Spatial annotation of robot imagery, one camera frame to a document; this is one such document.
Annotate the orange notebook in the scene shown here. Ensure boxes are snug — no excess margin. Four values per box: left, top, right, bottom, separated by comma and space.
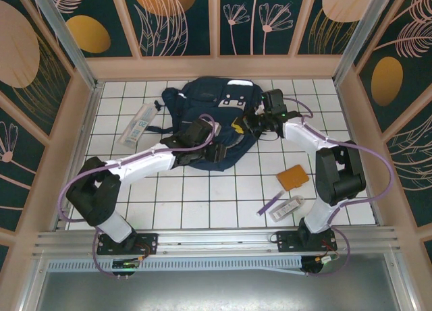
275, 165, 310, 192

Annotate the aluminium mounting rail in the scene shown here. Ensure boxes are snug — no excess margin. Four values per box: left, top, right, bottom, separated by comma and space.
32, 225, 406, 256

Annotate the grey metal sheet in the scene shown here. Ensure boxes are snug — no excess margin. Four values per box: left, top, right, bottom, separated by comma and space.
33, 270, 416, 311

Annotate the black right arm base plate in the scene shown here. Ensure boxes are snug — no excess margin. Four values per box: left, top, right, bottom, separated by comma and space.
276, 228, 338, 254

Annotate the aluminium table edge strip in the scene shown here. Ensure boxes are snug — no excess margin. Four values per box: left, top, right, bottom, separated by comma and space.
333, 83, 385, 226
50, 83, 104, 231

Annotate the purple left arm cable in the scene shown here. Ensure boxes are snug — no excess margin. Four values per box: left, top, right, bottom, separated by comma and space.
59, 113, 219, 281

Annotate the aluminium frame post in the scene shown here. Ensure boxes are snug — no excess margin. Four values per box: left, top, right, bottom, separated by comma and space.
27, 0, 102, 89
332, 0, 396, 84

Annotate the clear plastic pencil case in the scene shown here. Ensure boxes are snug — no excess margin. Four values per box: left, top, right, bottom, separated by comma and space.
117, 101, 159, 149

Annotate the navy blue backpack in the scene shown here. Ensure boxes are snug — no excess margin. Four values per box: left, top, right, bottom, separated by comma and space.
148, 76, 267, 172

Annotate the purple pen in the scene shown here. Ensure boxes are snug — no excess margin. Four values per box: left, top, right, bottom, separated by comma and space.
256, 191, 285, 217

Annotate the black controller board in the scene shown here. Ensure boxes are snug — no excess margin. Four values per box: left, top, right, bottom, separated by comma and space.
302, 253, 340, 270
112, 258, 142, 268

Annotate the small clear supply box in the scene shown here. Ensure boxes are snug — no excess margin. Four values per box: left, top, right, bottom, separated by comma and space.
269, 195, 306, 221

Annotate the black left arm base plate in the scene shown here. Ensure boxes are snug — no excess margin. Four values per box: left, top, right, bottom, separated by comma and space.
97, 232, 159, 256

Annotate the grey slotted cable duct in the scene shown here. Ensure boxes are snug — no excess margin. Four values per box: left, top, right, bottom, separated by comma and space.
47, 255, 304, 275

